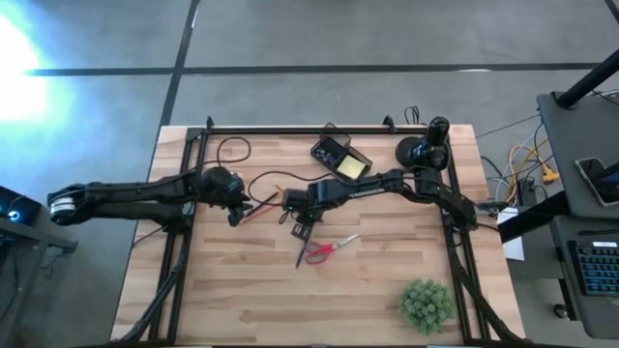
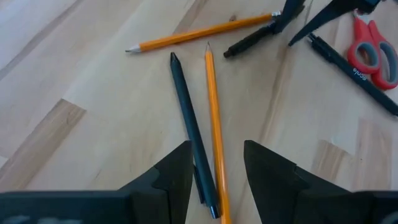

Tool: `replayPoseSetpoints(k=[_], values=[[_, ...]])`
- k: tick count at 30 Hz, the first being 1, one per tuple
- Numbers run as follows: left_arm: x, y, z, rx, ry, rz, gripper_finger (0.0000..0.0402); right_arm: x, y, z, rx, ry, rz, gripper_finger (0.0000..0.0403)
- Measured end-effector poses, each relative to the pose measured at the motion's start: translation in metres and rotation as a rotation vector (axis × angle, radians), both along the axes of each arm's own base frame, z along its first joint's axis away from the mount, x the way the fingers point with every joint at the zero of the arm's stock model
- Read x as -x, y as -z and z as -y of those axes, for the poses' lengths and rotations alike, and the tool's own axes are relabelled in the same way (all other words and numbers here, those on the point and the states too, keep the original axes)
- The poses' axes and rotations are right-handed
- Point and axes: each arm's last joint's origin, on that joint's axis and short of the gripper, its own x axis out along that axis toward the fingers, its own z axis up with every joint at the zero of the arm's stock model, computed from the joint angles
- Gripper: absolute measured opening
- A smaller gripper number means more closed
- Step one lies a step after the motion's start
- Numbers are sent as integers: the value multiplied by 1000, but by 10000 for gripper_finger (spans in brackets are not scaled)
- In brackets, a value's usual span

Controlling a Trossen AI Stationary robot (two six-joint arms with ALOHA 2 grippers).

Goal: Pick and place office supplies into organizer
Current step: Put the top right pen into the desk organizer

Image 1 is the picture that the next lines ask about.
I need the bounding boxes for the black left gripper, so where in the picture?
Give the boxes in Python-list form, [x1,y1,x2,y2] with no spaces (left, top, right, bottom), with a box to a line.
[198,166,256,215]

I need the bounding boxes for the orange pencil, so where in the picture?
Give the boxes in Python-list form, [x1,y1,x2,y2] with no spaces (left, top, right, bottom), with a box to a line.
[240,202,280,225]

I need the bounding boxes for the black pen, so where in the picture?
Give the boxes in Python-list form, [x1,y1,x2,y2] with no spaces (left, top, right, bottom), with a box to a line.
[245,191,281,219]
[295,239,310,270]

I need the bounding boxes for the black mesh desk organizer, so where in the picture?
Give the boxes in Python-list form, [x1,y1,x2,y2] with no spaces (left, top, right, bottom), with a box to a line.
[309,123,374,185]

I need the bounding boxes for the red-handled scissors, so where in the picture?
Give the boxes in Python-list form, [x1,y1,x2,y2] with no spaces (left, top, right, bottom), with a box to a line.
[304,233,361,266]

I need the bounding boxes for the yellow sticky note pad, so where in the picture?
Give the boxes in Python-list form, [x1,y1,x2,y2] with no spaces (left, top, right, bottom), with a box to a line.
[336,155,368,180]

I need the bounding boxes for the green artificial plant ball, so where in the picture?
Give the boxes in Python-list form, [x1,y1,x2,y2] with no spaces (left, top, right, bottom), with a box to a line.
[398,277,457,336]

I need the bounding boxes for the white box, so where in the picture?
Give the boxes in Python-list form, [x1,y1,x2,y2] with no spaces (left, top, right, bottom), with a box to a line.
[495,206,526,263]

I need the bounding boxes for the grey metal stand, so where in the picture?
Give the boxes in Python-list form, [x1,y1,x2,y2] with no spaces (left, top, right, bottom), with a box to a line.
[0,217,79,348]

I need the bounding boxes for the black device blue light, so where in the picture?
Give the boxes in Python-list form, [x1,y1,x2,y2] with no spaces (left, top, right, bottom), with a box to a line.
[0,185,43,226]

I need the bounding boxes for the dark grey side desk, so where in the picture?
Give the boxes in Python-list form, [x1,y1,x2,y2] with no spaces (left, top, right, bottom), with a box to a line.
[535,90,619,219]

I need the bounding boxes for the smartphone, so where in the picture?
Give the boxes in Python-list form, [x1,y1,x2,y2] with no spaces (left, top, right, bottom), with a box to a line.
[574,156,619,208]

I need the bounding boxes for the backlit black keyboard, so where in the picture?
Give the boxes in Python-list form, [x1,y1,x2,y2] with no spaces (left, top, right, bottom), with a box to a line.
[566,239,619,298]

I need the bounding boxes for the black slanted pole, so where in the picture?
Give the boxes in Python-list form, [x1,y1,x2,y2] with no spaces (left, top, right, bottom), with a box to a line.
[554,47,619,110]

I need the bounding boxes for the grey keyboard desk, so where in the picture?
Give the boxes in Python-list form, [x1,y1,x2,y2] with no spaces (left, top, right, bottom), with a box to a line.
[549,215,619,340]

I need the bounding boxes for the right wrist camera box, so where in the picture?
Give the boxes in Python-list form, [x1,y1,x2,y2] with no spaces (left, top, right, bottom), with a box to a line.
[290,221,315,243]

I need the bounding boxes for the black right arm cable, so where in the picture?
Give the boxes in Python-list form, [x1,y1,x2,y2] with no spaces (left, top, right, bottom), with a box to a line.
[247,169,318,209]

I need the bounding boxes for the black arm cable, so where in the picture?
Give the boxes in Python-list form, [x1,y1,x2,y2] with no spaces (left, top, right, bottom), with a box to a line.
[195,135,252,171]
[247,169,318,209]

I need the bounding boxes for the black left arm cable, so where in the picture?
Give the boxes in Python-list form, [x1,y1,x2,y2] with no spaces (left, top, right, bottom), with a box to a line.
[195,135,252,171]

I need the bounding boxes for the black lamp power cable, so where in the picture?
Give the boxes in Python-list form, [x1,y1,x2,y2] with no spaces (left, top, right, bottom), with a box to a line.
[403,104,422,127]

